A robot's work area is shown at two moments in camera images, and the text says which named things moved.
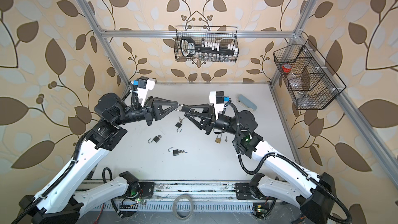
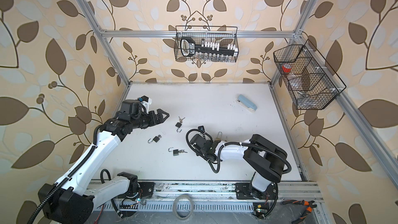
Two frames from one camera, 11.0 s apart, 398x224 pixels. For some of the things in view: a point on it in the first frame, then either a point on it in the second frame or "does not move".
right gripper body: x=211 y=125 → x=204 y=155
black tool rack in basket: x=188 y=47 does not move
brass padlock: x=218 y=140 does not move
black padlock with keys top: x=179 y=124 does not move
